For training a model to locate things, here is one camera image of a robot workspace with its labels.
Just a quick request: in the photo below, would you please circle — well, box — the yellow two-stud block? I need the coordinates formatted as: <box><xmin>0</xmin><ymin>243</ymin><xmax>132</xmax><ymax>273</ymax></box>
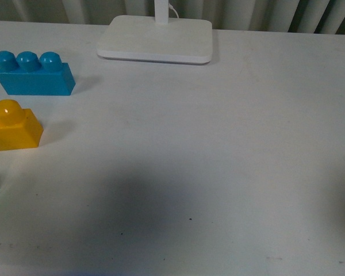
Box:
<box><xmin>0</xmin><ymin>99</ymin><xmax>43</xmax><ymax>151</ymax></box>

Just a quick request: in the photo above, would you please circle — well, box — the blue three-stud block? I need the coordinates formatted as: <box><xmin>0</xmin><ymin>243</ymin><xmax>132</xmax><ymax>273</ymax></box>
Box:
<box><xmin>0</xmin><ymin>51</ymin><xmax>75</xmax><ymax>96</ymax></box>

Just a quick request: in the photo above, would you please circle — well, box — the white desk lamp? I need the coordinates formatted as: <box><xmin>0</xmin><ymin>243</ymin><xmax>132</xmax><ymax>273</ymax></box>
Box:
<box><xmin>97</xmin><ymin>1</ymin><xmax>213</xmax><ymax>64</ymax></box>

